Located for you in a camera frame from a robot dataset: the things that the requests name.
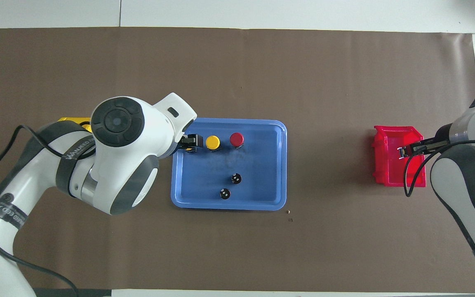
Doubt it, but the red plastic bin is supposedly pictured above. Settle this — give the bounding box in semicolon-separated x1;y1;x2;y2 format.
372;125;426;188

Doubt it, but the blue plastic tray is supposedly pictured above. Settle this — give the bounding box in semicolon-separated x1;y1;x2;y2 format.
171;119;287;211

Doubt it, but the brown paper mat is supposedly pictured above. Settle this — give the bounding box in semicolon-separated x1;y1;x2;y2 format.
0;27;475;291

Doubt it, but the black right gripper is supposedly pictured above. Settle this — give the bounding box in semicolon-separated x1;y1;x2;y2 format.
400;124;453;158

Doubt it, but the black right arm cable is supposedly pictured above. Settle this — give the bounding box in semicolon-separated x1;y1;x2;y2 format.
404;140;475;198

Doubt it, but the yellow plastic bin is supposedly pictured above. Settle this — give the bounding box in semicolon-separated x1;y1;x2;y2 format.
58;118;94;133

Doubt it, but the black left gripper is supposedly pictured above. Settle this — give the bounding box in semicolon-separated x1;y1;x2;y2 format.
179;134;204;153

